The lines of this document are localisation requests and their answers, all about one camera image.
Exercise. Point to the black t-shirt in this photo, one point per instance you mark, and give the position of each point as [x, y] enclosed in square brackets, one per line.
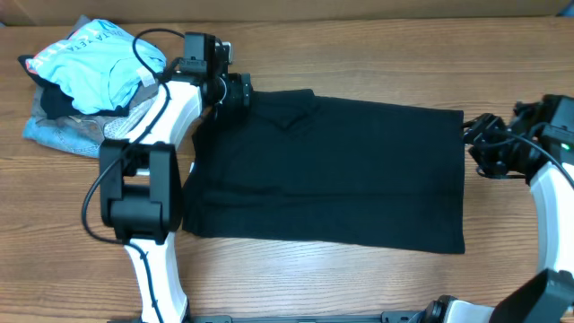
[299, 166]

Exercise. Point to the light blue printed shirt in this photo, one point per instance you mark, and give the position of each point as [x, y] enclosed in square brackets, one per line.
[100, 66]

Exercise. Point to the grey folded garment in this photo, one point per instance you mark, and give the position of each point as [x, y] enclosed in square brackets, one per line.
[102, 127]

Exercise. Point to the dark navy folded garment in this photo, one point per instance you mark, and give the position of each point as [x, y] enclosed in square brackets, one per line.
[53, 101]

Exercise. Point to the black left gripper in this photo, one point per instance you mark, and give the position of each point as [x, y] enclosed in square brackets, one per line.
[240, 89]

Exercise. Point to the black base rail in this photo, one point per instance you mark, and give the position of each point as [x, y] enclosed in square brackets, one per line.
[393, 316]

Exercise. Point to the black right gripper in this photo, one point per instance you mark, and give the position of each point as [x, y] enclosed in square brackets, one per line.
[479, 140]

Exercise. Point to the blue denim jeans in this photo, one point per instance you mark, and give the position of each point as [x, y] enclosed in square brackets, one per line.
[62, 138]

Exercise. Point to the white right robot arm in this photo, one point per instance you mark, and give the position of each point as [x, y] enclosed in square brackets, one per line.
[547, 296]

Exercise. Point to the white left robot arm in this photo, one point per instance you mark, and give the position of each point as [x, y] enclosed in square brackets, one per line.
[141, 196]

